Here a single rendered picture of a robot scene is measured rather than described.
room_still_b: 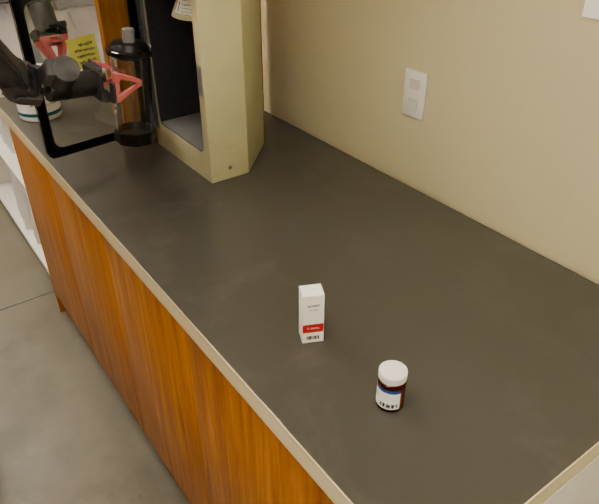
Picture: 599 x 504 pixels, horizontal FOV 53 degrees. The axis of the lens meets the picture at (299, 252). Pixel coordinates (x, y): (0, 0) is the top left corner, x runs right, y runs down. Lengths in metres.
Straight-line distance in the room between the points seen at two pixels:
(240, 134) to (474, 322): 0.77
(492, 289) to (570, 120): 0.35
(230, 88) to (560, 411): 1.00
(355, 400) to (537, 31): 0.77
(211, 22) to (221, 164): 0.34
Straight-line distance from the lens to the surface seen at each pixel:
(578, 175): 1.31
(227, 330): 1.08
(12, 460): 2.27
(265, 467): 1.17
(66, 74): 1.40
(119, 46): 1.50
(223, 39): 1.47
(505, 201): 1.42
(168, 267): 1.26
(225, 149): 1.55
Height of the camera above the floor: 1.64
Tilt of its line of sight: 33 degrees down
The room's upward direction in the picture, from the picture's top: straight up
